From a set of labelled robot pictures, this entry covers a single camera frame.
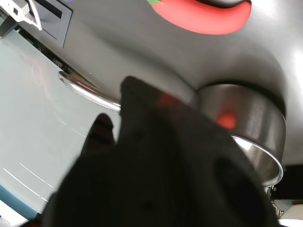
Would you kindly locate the red toy chilli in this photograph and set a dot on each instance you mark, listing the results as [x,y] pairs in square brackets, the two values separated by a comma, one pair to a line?
[203,20]

